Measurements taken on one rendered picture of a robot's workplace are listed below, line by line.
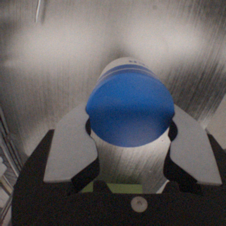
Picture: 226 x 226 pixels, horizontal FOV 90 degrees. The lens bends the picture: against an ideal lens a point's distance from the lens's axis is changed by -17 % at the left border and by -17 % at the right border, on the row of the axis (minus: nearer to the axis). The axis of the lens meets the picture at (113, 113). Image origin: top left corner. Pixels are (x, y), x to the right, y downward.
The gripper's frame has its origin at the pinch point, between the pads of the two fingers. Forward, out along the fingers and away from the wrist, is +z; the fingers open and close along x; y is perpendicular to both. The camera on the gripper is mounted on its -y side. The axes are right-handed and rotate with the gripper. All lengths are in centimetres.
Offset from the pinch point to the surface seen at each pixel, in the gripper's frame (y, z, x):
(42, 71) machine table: 1.1, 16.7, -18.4
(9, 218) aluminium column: 36.1, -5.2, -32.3
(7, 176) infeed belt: 43, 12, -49
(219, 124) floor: 76, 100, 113
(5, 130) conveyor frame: 19.3, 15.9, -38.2
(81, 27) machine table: -7.4, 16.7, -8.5
